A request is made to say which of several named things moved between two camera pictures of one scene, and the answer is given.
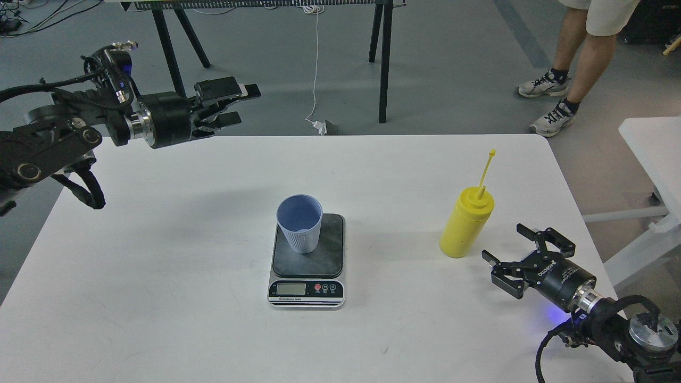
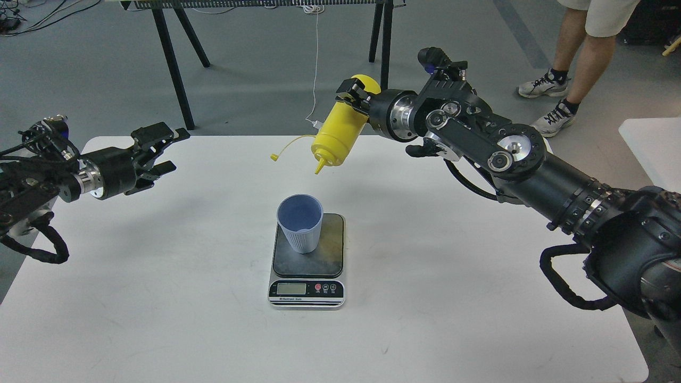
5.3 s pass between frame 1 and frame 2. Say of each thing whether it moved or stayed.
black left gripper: moved
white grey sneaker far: stayed
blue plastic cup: stayed
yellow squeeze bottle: moved
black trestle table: stayed
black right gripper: moved
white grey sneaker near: stayed
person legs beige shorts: stayed
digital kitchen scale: stayed
